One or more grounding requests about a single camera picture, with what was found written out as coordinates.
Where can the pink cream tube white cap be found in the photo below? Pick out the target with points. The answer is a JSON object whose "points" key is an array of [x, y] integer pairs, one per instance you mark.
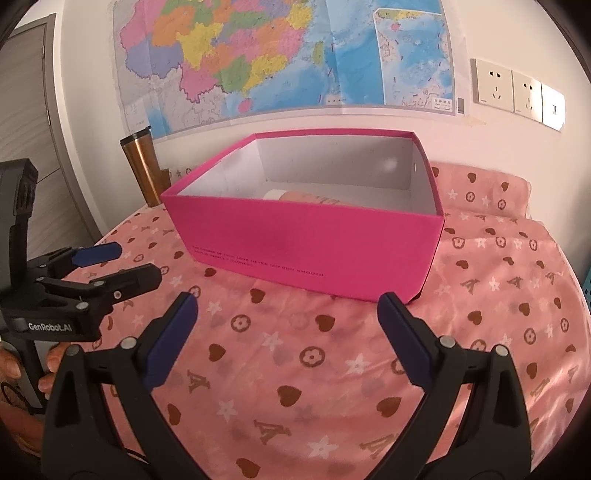
{"points": [[304, 197]]}

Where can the pink cardboard box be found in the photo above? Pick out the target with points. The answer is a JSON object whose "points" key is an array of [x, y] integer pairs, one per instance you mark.
{"points": [[300, 244]]}

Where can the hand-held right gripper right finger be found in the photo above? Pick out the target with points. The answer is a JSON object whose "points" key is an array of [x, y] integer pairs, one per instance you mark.
{"points": [[408, 341]]}

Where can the pink printed blanket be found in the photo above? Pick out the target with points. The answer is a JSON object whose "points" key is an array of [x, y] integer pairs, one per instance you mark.
{"points": [[323, 369]]}

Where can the white wall switch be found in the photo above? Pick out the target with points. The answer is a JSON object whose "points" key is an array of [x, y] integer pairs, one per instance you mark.
{"points": [[553, 108]]}

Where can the person's left hand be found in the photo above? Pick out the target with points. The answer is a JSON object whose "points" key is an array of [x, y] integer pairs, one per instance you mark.
{"points": [[53, 357]]}

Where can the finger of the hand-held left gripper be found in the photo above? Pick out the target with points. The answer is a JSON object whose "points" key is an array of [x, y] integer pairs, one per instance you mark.
{"points": [[124, 281], [99, 254]]}

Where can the bronze travel tumbler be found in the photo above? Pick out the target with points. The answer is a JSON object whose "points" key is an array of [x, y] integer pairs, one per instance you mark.
{"points": [[144, 170]]}

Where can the white wall socket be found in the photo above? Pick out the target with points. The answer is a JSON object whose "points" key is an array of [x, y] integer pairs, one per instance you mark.
{"points": [[491, 85], [527, 97]]}

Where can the grey wardrobe door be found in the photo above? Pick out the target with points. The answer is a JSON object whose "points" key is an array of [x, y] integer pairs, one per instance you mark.
{"points": [[41, 115]]}

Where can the colourful wall map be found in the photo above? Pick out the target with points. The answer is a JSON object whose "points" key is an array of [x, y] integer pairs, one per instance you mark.
{"points": [[277, 46]]}

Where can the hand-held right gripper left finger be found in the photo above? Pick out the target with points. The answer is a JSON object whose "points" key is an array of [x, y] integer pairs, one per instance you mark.
{"points": [[171, 341]]}

